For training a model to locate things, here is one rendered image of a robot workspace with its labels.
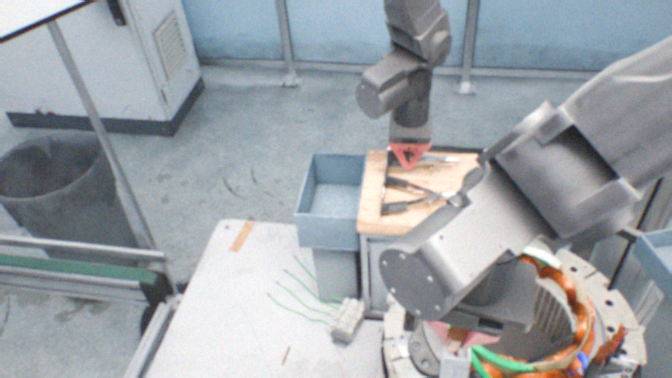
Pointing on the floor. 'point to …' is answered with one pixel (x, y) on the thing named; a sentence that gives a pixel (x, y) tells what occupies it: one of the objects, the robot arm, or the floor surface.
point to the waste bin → (87, 225)
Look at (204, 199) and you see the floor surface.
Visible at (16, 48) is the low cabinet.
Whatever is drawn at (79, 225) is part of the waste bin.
